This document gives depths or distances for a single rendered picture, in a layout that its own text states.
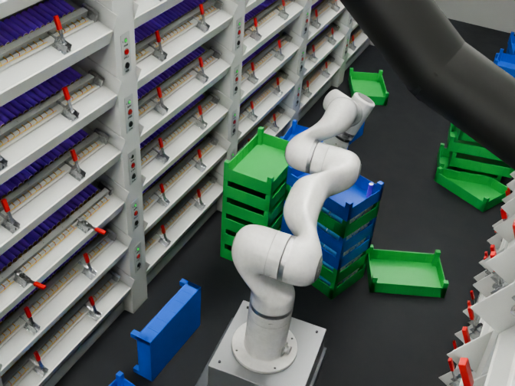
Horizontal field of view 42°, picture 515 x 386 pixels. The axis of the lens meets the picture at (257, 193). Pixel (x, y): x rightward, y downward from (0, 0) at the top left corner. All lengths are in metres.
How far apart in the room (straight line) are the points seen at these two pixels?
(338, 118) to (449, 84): 1.73
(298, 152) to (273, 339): 0.54
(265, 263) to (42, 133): 0.67
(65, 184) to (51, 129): 0.20
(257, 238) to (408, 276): 1.27
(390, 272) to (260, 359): 1.05
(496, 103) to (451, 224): 2.95
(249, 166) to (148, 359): 0.84
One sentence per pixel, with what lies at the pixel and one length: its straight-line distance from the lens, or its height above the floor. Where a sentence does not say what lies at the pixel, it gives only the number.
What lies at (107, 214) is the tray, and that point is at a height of 0.54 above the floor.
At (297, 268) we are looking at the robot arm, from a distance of 1.64.
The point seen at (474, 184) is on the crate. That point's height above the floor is 0.00.
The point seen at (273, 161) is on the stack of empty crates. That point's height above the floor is 0.40.
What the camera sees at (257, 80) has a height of 0.55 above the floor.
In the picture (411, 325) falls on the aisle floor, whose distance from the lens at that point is 2.66.
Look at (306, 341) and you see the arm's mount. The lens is 2.01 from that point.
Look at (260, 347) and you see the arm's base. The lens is 1.89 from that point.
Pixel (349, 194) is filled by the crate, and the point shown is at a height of 0.40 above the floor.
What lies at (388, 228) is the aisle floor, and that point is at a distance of 3.06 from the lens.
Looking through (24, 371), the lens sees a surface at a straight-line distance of 2.26.
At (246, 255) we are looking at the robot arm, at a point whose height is 0.77.
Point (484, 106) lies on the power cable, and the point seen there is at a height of 1.80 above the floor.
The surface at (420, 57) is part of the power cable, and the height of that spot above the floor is 1.81.
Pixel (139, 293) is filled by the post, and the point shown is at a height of 0.07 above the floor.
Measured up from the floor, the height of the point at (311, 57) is 0.36.
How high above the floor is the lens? 1.90
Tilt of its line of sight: 37 degrees down
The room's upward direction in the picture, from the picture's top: 5 degrees clockwise
